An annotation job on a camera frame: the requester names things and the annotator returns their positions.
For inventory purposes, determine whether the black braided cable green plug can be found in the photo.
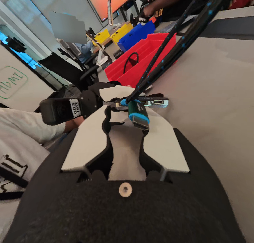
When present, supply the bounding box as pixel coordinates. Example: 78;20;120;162
126;0;236;131

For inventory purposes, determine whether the red plastic bin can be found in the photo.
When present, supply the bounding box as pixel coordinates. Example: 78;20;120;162
104;33;178;88

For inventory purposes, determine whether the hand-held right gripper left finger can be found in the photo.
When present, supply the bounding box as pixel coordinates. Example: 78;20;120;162
62;106;114;180

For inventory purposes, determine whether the person's left forearm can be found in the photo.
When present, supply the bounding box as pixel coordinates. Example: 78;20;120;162
64;115;85;133

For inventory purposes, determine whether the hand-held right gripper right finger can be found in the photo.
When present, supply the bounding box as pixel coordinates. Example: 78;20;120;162
140;108;190;181

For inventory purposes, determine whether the yellow plastic bin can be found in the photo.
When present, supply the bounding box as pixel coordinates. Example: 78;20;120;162
93;23;134;46

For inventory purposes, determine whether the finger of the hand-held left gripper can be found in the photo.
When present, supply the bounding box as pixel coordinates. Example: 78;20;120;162
108;108;130;125
99;84;137;104

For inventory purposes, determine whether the white paper sign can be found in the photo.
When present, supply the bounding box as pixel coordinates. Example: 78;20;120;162
0;43;55;112

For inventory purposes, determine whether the blue plastic bin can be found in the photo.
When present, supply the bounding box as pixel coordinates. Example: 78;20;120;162
118;21;156;52

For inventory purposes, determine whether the thick black cable silver plug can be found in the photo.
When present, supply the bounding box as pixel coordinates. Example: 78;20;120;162
124;52;140;74

